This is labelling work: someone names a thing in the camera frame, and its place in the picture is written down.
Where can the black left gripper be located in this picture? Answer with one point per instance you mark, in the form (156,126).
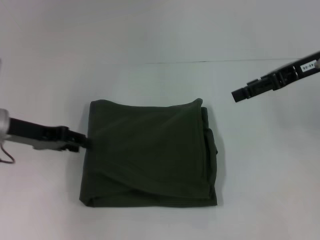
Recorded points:
(37,135)

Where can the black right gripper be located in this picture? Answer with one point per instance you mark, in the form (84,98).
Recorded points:
(297,70)

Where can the dark green t-shirt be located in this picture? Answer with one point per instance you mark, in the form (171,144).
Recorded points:
(150,155)

